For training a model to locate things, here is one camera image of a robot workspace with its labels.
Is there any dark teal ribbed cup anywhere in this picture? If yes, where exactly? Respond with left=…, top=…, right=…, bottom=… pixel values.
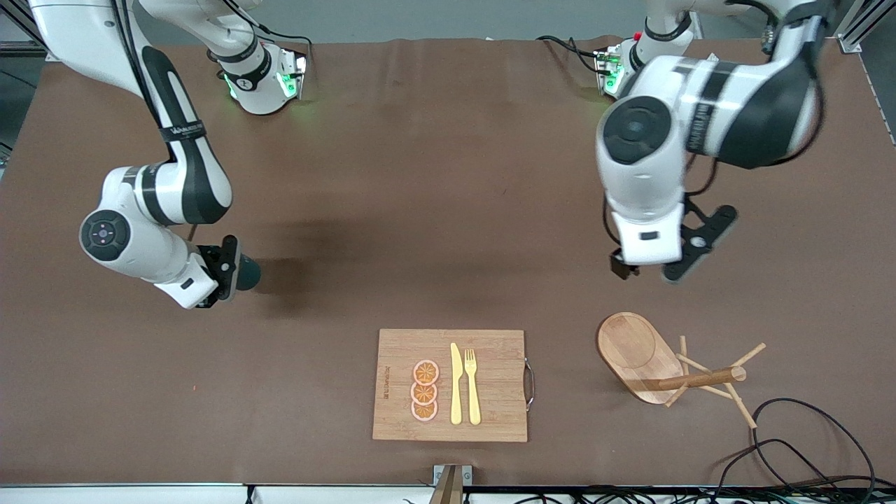
left=234, top=253, right=262, bottom=292

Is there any brown table cover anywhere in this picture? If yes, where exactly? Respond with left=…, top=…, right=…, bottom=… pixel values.
left=0, top=36, right=896, bottom=487

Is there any wooden mug tree stand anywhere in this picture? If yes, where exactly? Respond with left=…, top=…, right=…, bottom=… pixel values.
left=597, top=311, right=767, bottom=430

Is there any bamboo cutting board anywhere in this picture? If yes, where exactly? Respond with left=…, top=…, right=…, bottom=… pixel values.
left=372, top=328, right=536, bottom=443

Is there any yellow plastic fork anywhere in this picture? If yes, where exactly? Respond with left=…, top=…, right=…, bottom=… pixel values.
left=465, top=349, right=482, bottom=426

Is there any yellow plastic knife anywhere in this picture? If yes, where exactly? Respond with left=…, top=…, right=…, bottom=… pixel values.
left=450, top=342, right=463, bottom=426

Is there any black looped floor cable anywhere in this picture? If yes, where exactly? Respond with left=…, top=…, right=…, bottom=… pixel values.
left=752, top=397, right=877, bottom=491
left=713, top=438, right=841, bottom=499

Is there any black cable bundle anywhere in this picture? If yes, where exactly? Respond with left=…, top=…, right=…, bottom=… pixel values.
left=483, top=484, right=896, bottom=504

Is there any black base cable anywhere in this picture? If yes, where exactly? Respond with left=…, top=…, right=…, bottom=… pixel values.
left=536, top=34, right=604, bottom=76
left=248, top=25, right=314, bottom=69

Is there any aluminium frame post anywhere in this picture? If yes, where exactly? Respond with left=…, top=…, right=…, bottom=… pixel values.
left=833, top=0, right=896, bottom=54
left=0, top=0, right=50, bottom=59

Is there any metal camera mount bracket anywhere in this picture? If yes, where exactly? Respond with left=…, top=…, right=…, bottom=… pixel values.
left=433, top=464, right=473, bottom=504

